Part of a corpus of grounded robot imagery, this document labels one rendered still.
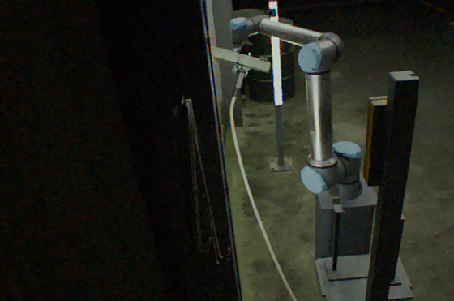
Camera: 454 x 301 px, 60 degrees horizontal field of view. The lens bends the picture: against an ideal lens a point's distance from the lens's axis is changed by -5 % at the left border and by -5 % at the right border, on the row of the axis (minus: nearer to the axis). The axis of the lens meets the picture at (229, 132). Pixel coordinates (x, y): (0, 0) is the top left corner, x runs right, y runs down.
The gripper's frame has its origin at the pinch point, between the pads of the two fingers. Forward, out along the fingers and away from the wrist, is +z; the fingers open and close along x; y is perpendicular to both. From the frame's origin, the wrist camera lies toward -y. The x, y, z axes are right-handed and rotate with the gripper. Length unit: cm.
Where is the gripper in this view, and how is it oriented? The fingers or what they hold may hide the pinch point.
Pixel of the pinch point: (243, 66)
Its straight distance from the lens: 198.6
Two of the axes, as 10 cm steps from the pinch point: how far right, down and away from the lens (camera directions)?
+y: -2.8, 8.4, 4.6
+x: -9.6, -2.5, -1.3
